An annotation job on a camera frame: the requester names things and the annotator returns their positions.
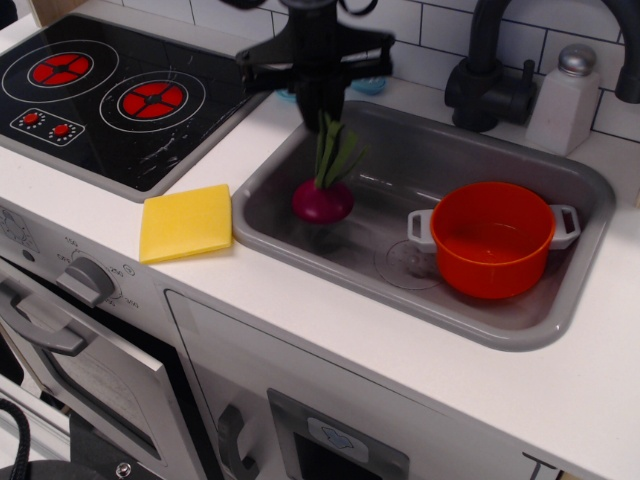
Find orange toy pot grey handles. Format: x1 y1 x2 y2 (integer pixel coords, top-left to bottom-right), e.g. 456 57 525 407
407 181 581 299

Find grey oven door handle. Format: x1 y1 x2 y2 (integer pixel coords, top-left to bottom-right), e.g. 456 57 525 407
1 279 90 357

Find grey dishwasher panel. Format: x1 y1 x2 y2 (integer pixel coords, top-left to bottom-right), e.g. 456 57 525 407
267 389 410 479

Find yellow sponge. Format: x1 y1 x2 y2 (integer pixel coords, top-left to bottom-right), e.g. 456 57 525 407
139 184 233 264

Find purple toy beet green leaves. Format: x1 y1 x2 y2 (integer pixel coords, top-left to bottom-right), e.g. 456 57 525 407
291 111 368 225

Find grey oven knob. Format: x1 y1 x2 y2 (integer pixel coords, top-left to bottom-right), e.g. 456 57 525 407
56 257 115 307

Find black toy stove top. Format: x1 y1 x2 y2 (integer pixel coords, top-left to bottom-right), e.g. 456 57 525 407
1 14 262 202

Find black faucet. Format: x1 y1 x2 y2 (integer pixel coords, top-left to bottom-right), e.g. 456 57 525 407
445 0 639 133

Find light blue dish brush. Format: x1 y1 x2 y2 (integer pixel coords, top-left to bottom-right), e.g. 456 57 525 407
276 77 387 103

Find grey plastic sink basin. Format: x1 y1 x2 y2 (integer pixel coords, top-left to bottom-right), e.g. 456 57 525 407
233 101 615 351

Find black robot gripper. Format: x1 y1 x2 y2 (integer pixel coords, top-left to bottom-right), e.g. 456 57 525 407
236 1 395 131

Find oven door with window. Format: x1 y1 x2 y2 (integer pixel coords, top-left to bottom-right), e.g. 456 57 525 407
1 261 222 479

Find black braided cable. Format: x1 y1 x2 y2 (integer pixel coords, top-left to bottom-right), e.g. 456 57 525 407
0 397 34 480

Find grey cabinet door handle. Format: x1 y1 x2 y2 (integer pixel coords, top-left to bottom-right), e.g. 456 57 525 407
218 404 259 480

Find white soap dispenser silver cap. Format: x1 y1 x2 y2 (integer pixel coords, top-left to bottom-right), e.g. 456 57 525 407
525 44 600 156

